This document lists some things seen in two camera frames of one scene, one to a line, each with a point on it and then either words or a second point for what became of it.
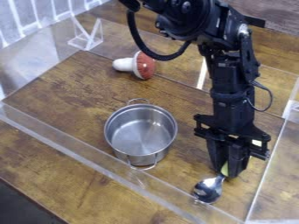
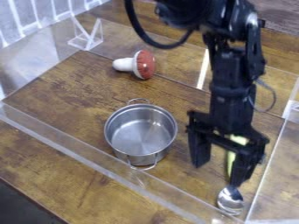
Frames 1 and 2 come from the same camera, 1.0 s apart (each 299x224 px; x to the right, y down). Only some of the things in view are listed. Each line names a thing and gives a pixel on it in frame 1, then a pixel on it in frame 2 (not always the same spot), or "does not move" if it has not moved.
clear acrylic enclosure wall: [38, 38] does not move
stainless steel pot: [141, 130] does not move
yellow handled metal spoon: [209, 189] to [229, 203]
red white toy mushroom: [141, 64] does not move
